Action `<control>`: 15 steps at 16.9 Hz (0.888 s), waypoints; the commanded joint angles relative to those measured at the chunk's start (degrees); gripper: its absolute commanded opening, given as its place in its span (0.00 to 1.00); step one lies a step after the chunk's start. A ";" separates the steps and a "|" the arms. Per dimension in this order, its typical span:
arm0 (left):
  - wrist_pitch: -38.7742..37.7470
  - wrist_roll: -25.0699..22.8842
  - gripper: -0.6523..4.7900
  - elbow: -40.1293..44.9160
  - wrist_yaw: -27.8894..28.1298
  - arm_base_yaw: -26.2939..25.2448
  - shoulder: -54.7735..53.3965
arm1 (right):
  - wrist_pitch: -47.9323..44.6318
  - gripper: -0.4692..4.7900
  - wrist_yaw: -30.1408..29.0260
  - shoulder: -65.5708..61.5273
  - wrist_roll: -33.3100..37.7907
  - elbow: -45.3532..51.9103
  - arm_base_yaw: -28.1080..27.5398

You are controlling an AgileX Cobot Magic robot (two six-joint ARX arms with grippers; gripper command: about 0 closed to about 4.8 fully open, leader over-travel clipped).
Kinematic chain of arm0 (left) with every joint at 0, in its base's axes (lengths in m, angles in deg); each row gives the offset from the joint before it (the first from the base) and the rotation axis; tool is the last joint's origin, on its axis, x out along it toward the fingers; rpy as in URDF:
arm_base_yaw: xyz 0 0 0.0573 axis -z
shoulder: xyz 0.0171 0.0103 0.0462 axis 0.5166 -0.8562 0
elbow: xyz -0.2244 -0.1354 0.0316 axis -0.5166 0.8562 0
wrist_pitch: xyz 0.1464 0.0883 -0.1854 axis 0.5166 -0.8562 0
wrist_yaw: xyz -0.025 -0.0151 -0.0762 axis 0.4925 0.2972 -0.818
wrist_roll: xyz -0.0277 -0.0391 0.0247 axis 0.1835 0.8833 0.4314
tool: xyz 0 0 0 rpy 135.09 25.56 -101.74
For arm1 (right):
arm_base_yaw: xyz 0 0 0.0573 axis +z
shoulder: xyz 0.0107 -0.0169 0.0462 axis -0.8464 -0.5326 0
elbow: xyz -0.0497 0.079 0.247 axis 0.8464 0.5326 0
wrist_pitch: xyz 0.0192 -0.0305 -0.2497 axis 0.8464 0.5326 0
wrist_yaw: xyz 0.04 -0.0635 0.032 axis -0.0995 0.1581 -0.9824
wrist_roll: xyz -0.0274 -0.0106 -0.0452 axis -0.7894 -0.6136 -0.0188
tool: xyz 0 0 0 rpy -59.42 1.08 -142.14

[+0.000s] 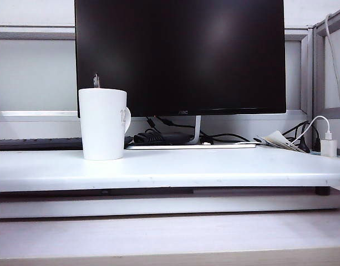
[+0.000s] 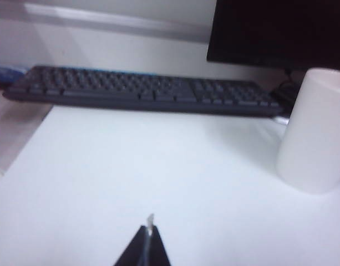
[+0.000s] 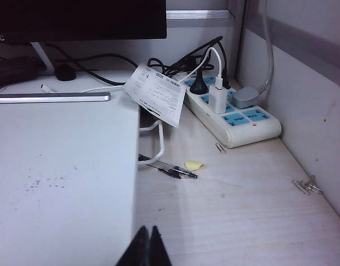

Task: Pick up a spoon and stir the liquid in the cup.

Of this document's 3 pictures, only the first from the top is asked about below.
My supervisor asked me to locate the thin dark flat device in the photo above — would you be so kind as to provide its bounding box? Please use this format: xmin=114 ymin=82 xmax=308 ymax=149
xmin=0 ymin=187 xmax=195 ymax=198

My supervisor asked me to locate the grey aluminium partition frame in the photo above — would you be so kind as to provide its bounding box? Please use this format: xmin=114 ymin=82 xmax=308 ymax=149
xmin=307 ymin=4 xmax=340 ymax=150

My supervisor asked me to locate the black AOC computer monitor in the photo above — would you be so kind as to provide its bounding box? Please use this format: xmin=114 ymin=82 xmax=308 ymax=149
xmin=74 ymin=0 xmax=287 ymax=118

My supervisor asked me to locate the short black adapter cable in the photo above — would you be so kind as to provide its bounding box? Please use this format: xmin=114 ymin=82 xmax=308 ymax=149
xmin=146 ymin=116 xmax=157 ymax=134

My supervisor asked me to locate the black monitor cable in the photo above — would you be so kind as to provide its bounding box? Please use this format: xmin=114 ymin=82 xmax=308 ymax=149
xmin=156 ymin=115 xmax=197 ymax=130

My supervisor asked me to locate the black keyboard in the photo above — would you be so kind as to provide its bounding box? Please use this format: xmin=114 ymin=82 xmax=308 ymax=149
xmin=0 ymin=136 xmax=134 ymax=152

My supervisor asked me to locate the grey partition rail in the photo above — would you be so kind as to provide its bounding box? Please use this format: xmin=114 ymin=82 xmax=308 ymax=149
xmin=0 ymin=25 xmax=76 ymax=40

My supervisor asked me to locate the long black desk cable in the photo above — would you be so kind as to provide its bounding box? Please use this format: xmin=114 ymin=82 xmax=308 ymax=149
xmin=200 ymin=133 xmax=255 ymax=145

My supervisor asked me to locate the white mug with 12 print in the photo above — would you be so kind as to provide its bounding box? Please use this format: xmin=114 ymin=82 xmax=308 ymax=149
xmin=78 ymin=88 xmax=132 ymax=161

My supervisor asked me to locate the thick white hanging cable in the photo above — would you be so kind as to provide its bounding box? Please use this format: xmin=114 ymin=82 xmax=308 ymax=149
xmin=324 ymin=13 xmax=340 ymax=117

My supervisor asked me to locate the white USB cable with plug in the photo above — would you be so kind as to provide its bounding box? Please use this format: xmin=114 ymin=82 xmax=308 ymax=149
xmin=290 ymin=115 xmax=333 ymax=145

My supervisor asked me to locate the black power cable with plug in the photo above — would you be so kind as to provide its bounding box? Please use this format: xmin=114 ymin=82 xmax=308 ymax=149
xmin=281 ymin=120 xmax=311 ymax=153

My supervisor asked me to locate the black upright cable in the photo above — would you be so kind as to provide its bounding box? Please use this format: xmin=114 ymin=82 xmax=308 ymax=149
xmin=311 ymin=121 xmax=322 ymax=151

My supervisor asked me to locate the folded paper booklet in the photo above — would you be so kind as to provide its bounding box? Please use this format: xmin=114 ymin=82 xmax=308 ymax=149
xmin=253 ymin=131 xmax=308 ymax=153

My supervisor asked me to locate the white USB charger block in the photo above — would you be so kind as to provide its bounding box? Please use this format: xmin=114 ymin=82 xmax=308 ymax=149
xmin=320 ymin=139 xmax=338 ymax=158

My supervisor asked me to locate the black power adapter brick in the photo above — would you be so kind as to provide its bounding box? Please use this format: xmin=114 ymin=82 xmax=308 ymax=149
xmin=133 ymin=132 xmax=193 ymax=145

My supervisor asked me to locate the white raised desk board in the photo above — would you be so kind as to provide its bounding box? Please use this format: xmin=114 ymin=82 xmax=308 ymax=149
xmin=0 ymin=146 xmax=340 ymax=193

